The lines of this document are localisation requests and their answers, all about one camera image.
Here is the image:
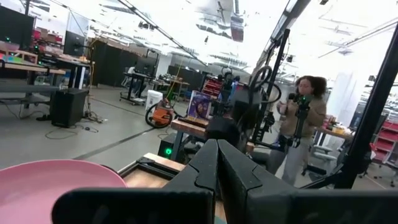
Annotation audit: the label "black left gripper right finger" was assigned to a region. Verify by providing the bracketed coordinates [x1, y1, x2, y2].
[217, 139, 398, 224]

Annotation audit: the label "black device with green light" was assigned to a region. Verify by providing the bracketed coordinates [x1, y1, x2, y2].
[287, 92, 313, 149]

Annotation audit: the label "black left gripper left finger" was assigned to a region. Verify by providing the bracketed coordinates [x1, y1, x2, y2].
[51, 139, 219, 224]

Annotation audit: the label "red storage rack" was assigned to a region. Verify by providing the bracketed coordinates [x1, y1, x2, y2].
[371, 119, 398, 166]

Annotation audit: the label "long wooden desk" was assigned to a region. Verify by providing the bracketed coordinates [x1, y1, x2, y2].
[0, 60, 67, 110]

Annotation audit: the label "slanted black rig post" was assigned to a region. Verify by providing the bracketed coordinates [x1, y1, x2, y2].
[300, 23, 398, 190]

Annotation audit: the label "person in tan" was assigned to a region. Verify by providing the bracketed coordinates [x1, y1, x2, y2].
[267, 75, 328, 187]

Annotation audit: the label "small black monitor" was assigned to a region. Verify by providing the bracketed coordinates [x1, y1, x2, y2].
[63, 30, 86, 57]

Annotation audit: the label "wooden workbench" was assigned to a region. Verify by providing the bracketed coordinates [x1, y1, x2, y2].
[170, 117, 210, 162]

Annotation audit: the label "white bin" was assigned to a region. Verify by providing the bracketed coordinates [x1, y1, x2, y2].
[145, 90, 164, 111]

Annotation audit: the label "black wire dish rack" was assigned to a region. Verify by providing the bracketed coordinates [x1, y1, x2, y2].
[117, 152, 187, 189]

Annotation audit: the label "large black screen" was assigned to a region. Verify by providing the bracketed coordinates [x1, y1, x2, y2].
[0, 5, 36, 50]

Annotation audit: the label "computer with green light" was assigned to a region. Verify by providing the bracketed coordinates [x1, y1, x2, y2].
[157, 141, 177, 160]

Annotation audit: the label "purple box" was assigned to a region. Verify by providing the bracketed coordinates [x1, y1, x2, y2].
[187, 90, 213, 121]

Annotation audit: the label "LED light bar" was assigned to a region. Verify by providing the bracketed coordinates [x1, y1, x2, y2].
[253, 0, 312, 74]

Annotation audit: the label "tall black partition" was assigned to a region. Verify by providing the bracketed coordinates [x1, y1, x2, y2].
[90, 39, 140, 88]

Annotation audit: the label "red storage bins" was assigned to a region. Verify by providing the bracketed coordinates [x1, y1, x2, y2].
[201, 77, 223, 98]

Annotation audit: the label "deep pink plate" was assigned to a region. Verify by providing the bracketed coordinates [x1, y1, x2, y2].
[0, 159, 127, 224]

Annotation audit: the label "orange shop vacuum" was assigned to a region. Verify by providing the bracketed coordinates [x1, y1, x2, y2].
[144, 98, 175, 129]

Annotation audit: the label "black looped cable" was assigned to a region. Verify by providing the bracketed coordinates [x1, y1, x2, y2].
[248, 65, 282, 105]

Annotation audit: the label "upright black rig post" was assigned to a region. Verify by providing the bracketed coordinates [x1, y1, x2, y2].
[251, 28, 292, 146]

